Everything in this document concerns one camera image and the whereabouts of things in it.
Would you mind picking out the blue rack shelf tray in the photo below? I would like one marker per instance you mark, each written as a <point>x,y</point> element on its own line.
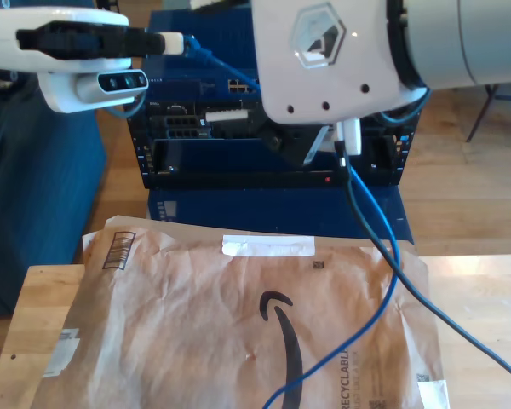
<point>217,153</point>

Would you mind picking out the black rack server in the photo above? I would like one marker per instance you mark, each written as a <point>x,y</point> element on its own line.
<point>174,123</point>

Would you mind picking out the dark metal chair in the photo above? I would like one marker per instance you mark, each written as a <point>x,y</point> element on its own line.
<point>479,115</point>

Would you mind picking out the dark blue sofa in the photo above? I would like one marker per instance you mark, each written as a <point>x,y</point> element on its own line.
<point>38,191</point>

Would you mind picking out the brown paper mailer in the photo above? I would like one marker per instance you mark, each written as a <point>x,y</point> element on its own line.
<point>174,319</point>

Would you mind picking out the black rack frame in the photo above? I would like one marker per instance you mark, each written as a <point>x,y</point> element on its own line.
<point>281,181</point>

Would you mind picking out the blue network switch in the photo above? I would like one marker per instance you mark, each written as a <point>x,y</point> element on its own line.
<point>238,25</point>

